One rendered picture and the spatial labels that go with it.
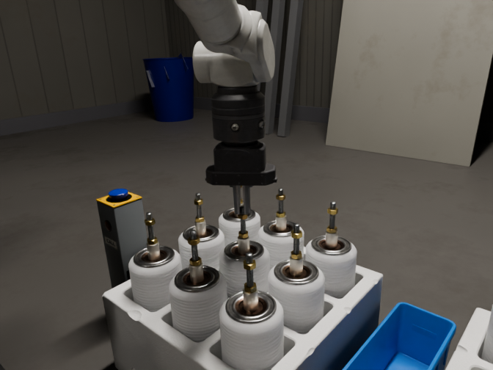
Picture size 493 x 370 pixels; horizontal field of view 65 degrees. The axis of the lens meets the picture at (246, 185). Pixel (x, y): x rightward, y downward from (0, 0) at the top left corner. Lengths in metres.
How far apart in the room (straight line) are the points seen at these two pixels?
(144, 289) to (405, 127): 1.86
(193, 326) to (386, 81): 1.96
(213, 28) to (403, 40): 1.94
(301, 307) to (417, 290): 0.53
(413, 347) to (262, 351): 0.41
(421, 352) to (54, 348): 0.78
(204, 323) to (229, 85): 0.38
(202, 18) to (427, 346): 0.72
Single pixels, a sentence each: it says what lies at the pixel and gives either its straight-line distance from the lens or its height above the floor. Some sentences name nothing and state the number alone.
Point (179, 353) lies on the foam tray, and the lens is 0.66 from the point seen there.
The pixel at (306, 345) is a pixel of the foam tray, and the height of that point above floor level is 0.18.
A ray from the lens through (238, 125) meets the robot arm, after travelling 0.62.
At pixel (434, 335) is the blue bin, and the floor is 0.08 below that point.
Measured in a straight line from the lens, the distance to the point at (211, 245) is 0.79.
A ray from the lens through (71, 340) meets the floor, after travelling 1.03.
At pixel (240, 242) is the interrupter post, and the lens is 0.72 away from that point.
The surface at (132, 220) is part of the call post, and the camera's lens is 0.88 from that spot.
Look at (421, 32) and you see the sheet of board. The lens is 2.38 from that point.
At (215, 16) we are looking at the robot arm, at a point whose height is 0.65.
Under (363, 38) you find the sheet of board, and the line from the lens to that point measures 2.49.
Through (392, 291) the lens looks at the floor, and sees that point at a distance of 1.12.
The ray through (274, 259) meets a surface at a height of 0.20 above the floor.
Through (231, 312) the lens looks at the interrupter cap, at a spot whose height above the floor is 0.25.
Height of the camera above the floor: 0.62
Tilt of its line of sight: 20 degrees down
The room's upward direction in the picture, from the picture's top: 2 degrees counter-clockwise
